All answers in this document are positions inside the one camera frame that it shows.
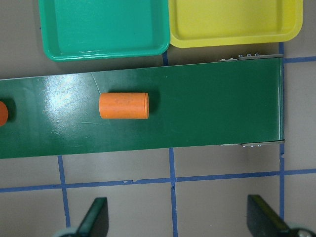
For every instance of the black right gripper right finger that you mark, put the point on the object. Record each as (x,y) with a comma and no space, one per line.
(263,221)

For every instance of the green plastic tray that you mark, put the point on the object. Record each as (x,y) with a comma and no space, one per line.
(75,30)

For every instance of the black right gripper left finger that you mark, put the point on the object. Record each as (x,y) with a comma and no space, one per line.
(96,220)

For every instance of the orange cylinder marked 4680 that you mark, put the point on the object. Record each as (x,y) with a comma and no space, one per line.
(3,113)

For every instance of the green conveyor belt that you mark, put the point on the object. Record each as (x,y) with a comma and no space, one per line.
(220,103)

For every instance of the plain orange cylinder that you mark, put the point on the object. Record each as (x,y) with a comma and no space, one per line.
(124,105)

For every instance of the yellow plastic tray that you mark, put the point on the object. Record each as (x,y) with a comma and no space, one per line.
(205,23)

